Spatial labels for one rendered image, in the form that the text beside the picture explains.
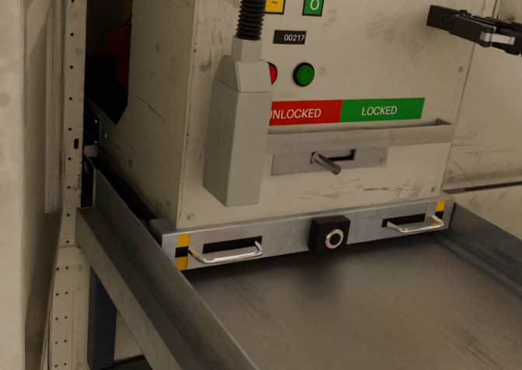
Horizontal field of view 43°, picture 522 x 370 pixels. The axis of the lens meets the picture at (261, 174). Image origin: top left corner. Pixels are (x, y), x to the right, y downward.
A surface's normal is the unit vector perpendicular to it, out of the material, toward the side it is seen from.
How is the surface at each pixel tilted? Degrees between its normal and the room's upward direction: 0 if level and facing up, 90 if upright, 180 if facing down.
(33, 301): 0
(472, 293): 0
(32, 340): 0
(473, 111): 90
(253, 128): 90
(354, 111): 90
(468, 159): 90
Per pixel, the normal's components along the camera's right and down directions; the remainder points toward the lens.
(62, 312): 0.48, 0.36
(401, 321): 0.12, -0.93
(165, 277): -0.87, 0.07
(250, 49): 0.11, 0.37
